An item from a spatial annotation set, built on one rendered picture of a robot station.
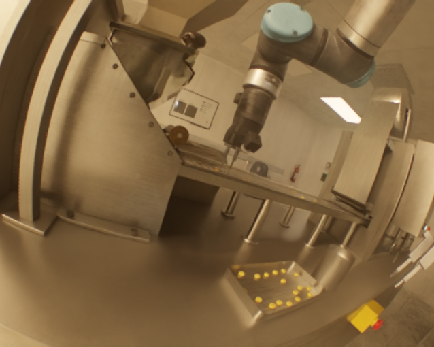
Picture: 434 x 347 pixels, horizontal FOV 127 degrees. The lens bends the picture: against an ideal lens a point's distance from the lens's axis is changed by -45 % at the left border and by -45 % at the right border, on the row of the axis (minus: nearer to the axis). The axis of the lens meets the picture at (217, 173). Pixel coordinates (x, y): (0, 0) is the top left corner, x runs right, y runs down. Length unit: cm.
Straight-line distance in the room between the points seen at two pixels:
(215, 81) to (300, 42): 408
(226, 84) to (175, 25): 410
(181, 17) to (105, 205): 40
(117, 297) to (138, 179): 20
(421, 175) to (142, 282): 102
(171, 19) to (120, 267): 46
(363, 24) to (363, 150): 70
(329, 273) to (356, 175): 57
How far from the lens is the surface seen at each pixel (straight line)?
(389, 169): 98
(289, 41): 37
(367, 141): 99
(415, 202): 98
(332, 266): 48
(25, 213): 36
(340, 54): 40
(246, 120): 44
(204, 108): 427
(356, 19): 38
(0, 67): 36
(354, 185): 95
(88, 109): 35
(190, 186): 63
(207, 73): 440
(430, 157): 102
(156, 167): 34
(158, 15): 45
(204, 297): 31
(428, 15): 216
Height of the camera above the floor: 101
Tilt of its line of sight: 9 degrees down
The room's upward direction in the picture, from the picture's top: 21 degrees clockwise
